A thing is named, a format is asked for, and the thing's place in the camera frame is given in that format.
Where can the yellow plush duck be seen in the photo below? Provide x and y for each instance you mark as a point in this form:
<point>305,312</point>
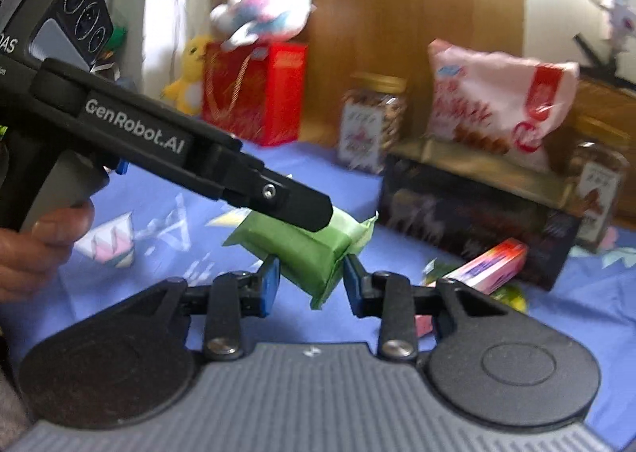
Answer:
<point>191,74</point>

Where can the white and red snack bag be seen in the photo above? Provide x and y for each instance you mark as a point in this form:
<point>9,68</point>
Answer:
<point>487,94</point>

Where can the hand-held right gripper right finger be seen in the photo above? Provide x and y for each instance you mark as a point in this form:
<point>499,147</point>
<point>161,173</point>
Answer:
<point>353,283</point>

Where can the pink and white plush toy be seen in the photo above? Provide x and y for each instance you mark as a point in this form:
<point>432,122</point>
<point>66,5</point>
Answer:
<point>268,9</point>

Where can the person's left hand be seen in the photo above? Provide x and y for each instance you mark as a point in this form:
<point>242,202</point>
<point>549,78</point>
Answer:
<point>35,258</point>

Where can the pink snack box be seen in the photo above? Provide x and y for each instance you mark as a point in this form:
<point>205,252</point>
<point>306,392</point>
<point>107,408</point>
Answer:
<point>489,268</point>

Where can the black tape strips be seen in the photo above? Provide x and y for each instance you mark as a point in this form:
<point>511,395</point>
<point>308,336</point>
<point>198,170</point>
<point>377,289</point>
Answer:
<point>611,67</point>

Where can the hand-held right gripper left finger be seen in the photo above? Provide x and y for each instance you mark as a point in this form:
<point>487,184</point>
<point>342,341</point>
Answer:
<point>271,285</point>

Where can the blue printed blanket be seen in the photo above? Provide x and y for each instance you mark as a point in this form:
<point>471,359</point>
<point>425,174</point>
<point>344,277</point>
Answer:
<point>164,243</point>

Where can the green snack packet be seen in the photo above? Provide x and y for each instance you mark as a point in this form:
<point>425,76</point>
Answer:
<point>308,255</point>

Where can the brown padded cushion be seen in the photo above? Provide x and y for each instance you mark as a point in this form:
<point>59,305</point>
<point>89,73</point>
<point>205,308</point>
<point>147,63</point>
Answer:
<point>606,99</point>

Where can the white power strip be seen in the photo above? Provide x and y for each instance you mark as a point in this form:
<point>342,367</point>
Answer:
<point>621,9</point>

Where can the gold lid nut jar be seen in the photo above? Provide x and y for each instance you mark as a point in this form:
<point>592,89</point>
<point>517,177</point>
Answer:
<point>370,119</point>
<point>596,183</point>

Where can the yellow green candy wrapper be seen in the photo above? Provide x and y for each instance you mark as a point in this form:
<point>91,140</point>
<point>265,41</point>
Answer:
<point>514,298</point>

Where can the dark tin box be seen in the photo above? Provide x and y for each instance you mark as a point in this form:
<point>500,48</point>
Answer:
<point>472,203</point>

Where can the red gift bag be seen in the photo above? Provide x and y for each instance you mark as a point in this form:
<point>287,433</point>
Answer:
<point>258,94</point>

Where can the wooden headboard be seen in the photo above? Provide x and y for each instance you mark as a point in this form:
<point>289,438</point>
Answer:
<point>397,9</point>

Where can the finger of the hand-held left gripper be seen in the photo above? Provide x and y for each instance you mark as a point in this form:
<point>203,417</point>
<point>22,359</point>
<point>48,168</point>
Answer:
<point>288,201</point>

